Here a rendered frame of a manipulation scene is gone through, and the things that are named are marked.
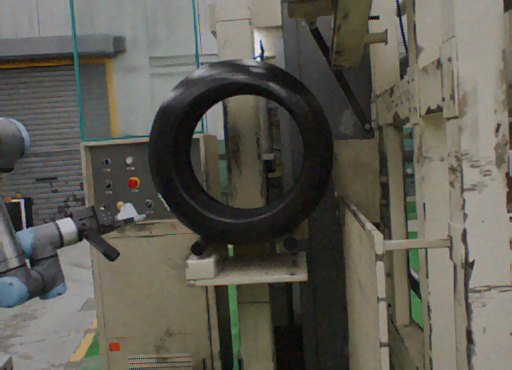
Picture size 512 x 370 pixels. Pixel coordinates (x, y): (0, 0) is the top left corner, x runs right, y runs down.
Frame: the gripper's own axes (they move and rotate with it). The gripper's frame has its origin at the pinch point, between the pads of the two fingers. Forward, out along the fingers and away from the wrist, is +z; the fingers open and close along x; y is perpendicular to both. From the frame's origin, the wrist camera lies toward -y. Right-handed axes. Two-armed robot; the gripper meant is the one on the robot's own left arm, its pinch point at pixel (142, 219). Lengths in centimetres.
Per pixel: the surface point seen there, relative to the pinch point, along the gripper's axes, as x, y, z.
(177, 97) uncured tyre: -13.8, 30.7, 17.0
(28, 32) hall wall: 816, 495, 238
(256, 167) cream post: 9, 8, 52
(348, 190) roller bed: -13, -12, 70
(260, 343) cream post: 29, -54, 41
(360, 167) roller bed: -18, -6, 75
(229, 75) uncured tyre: -25.0, 31.1, 29.7
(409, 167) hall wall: 579, 22, 816
